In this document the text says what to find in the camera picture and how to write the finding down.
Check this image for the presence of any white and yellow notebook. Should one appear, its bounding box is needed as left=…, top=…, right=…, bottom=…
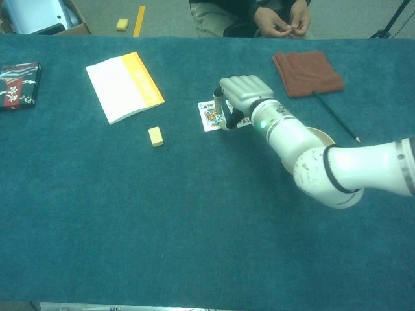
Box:
left=85, top=51, right=166, bottom=126

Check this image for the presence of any folded brown cloth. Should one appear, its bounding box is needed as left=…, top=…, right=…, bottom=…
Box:
left=272, top=49, right=346, bottom=98

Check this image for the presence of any king of clubs card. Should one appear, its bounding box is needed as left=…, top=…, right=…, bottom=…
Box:
left=198, top=100, right=228, bottom=133

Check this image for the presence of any cream mahjong tile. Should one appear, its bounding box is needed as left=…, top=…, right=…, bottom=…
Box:
left=148, top=126, right=165, bottom=148

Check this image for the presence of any cardboard box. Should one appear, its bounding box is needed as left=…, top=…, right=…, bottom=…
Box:
left=0, top=0, right=93, bottom=36

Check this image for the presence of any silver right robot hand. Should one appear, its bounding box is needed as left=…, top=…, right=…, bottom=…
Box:
left=211, top=75, right=276, bottom=131

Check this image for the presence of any grey device in box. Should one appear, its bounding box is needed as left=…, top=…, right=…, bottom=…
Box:
left=1, top=0, right=82, bottom=35

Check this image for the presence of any jack of hearts card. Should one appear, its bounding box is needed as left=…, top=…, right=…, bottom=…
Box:
left=225, top=98, right=253, bottom=129

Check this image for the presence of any seated person in dark jacket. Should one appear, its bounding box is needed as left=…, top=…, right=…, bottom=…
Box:
left=188, top=0, right=313, bottom=39

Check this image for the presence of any black tripod leg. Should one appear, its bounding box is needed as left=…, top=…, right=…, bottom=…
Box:
left=369, top=0, right=415, bottom=40

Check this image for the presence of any yellow tape strip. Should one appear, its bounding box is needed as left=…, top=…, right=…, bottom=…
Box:
left=132, top=5, right=147, bottom=38

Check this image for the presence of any person's right hand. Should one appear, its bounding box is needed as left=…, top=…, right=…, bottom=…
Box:
left=254, top=6, right=292, bottom=38

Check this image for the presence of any dark green pencil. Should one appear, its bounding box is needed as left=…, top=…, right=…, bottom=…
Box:
left=311, top=89, right=361, bottom=143

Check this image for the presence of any black printed gift box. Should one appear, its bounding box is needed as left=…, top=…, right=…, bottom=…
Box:
left=0, top=62, right=43, bottom=112

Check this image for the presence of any teal felt table cloth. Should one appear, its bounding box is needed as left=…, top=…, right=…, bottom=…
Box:
left=0, top=33, right=415, bottom=307

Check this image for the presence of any person's left hand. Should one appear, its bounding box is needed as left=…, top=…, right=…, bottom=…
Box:
left=285, top=2, right=312, bottom=36

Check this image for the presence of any cream ceramic bowl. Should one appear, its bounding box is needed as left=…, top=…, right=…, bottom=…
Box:
left=279, top=126, right=337, bottom=176

